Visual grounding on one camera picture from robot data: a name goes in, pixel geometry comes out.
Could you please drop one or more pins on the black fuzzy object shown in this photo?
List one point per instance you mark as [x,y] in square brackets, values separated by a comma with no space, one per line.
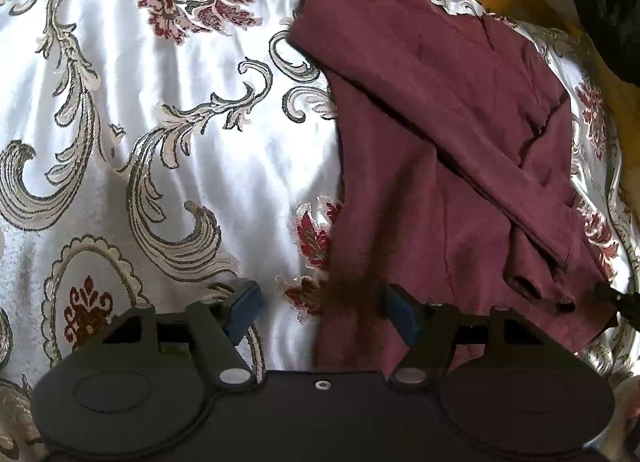
[615,2]

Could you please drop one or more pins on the white floral bed blanket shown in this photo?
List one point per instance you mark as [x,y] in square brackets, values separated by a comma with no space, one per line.
[150,67]

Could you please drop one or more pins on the maroon long-sleeved sweater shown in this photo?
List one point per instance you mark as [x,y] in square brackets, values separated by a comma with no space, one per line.
[425,167]

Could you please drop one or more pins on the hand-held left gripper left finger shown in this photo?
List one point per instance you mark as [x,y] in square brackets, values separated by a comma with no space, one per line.
[247,309]

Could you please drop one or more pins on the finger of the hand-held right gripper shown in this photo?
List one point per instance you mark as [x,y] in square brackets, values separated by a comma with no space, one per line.
[622,304]

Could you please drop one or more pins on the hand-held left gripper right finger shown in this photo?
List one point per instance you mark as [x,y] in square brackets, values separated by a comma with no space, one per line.
[400,314]

